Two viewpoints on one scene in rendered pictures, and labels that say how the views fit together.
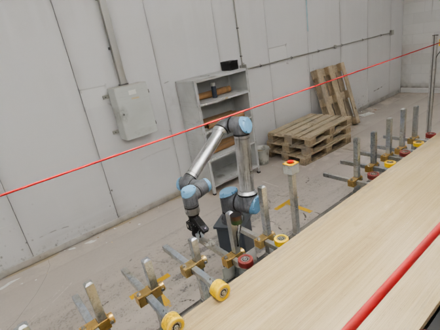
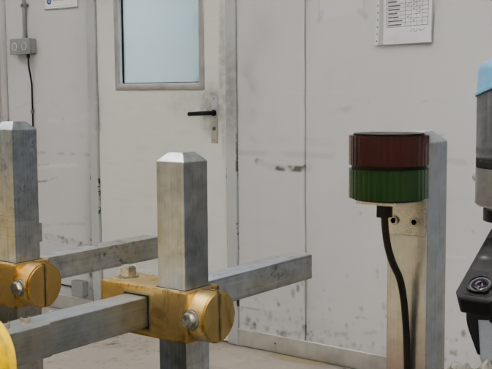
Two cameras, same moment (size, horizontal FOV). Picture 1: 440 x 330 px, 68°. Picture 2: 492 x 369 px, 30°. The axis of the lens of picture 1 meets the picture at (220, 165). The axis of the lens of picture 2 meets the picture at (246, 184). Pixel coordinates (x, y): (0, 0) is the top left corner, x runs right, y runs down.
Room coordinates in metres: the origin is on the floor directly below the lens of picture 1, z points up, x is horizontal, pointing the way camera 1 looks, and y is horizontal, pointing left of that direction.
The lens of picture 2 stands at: (1.18, -0.67, 1.16)
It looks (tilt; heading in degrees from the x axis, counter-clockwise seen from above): 6 degrees down; 73
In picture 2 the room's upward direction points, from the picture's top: straight up
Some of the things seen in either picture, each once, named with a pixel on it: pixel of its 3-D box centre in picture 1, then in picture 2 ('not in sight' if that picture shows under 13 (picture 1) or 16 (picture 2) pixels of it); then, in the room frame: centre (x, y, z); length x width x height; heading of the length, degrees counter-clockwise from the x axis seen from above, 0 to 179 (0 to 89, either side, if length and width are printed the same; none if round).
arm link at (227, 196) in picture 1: (230, 199); not in sight; (2.33, -0.04, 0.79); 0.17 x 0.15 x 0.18; 51
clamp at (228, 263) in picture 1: (234, 257); not in sight; (1.51, 0.01, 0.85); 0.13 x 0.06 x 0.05; 126
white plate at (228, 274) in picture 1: (239, 264); not in sight; (1.57, -0.02, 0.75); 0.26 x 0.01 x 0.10; 126
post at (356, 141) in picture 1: (357, 167); not in sight; (2.26, -1.02, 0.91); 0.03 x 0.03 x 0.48; 36
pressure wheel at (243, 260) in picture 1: (246, 266); not in sight; (1.40, -0.05, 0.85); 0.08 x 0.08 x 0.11
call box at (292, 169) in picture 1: (291, 168); not in sight; (1.83, -0.42, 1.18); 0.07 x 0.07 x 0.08; 36
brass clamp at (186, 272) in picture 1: (194, 265); (166, 307); (1.37, 0.21, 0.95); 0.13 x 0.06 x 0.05; 126
